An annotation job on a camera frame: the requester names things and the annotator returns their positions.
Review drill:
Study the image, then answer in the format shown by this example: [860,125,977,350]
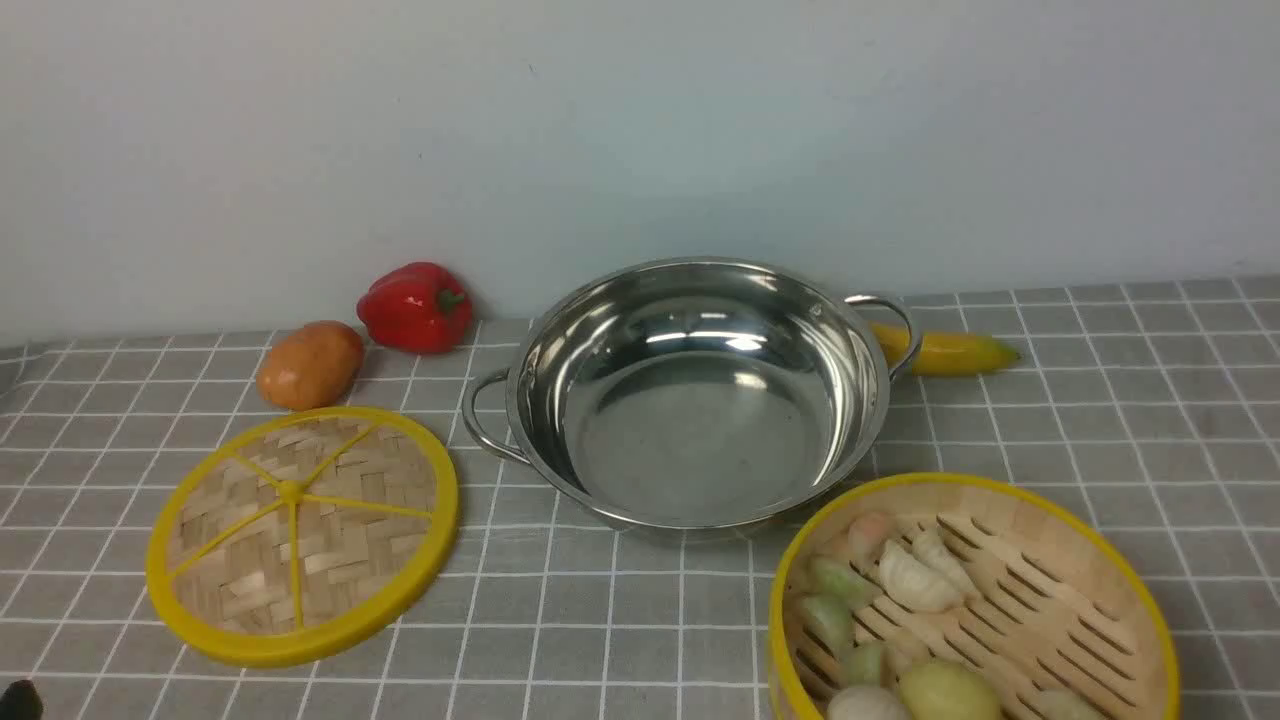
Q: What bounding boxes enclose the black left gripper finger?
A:
[0,680,44,720]

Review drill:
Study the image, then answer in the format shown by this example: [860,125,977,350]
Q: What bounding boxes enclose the yellow bamboo steamer lid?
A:
[143,407,461,667]

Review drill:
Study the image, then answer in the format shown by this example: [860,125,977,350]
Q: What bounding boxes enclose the yellow bamboo steamer basket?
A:
[768,471,1184,719]

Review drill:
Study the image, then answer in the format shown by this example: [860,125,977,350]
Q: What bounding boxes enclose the stainless steel pot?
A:
[461,258,924,533]

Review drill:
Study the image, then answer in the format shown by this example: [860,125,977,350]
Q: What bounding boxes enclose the brown potato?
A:
[256,322,365,413]

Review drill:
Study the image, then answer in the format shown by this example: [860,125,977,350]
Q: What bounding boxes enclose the red bell pepper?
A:
[356,263,474,355]

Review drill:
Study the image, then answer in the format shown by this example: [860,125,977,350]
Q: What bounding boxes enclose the green dumpling lower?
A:
[797,594,856,659]

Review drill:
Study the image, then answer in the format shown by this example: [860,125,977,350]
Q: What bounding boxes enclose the green dumpling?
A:
[797,594,856,659]
[806,553,884,612]

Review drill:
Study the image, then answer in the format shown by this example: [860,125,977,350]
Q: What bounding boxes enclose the green dumpling upper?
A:
[806,553,884,612]

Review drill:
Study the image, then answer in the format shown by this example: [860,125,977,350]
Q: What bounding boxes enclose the white bun at edge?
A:
[824,685,913,720]

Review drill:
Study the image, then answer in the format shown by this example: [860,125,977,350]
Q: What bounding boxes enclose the pink dumpling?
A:
[846,511,897,568]

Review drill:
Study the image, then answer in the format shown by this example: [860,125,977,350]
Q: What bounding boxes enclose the pale round bun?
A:
[899,659,1004,719]

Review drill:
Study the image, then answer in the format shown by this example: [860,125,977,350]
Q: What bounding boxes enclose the white dumpling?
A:
[877,527,982,614]

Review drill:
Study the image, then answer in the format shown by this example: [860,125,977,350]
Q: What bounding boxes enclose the yellow banana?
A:
[870,323,1021,377]

